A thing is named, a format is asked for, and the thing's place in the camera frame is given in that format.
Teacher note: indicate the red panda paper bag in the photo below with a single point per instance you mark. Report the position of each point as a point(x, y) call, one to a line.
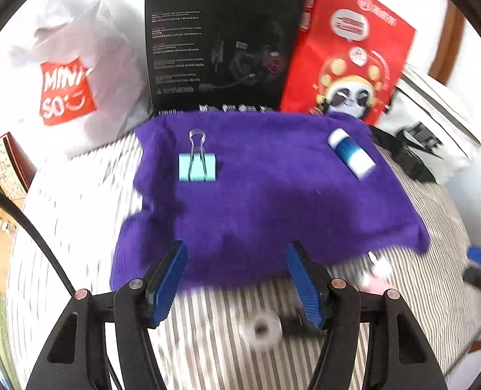
point(346, 48)

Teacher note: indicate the patterned small box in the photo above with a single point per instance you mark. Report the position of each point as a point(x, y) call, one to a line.
point(6, 166)

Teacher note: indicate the wooden frame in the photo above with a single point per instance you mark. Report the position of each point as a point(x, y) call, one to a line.
point(447, 40)

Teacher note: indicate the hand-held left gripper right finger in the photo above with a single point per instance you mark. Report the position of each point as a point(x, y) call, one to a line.
point(305, 288)

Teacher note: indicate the white plastic bag red logo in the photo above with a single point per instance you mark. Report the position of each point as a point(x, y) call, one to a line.
point(65, 69)

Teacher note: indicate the black headset box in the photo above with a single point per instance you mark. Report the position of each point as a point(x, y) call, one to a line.
point(208, 48)

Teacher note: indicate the white bag black print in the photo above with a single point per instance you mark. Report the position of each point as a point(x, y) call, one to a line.
point(431, 118)

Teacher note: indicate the striped bed sheet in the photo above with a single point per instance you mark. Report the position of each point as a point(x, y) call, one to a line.
point(208, 333)

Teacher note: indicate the pink and white tube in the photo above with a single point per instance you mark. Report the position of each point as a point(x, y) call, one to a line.
point(376, 276)

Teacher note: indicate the white tape roll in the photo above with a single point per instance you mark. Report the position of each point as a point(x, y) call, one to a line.
point(250, 333)

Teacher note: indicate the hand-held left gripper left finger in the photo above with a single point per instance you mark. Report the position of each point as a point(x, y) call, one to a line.
point(167, 286)

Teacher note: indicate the white and blue bottle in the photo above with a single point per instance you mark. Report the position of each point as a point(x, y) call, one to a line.
point(351, 153)

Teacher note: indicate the green binder clip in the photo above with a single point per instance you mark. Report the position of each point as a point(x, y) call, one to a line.
point(197, 168)

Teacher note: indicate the purple fluffy cloth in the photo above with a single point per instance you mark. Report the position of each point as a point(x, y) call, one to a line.
point(264, 203)

